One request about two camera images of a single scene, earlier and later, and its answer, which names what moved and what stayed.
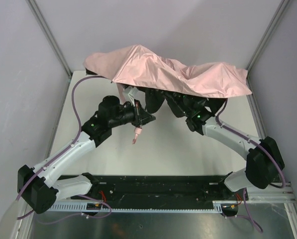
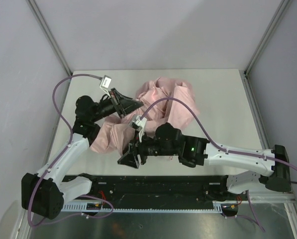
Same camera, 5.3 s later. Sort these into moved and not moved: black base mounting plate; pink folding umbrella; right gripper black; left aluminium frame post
Moved: pink folding umbrella; right gripper black
Not moved: black base mounting plate; left aluminium frame post
